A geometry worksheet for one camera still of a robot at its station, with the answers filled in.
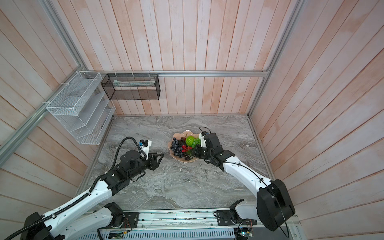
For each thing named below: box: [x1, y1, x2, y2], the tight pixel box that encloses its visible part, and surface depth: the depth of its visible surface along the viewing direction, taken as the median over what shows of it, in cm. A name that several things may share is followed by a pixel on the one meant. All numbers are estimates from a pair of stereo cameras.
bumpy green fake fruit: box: [185, 135, 195, 146], surface depth 97 cm
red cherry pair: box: [181, 144, 193, 153], surface depth 95 cm
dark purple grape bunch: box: [170, 137, 184, 158], surface depth 94 cm
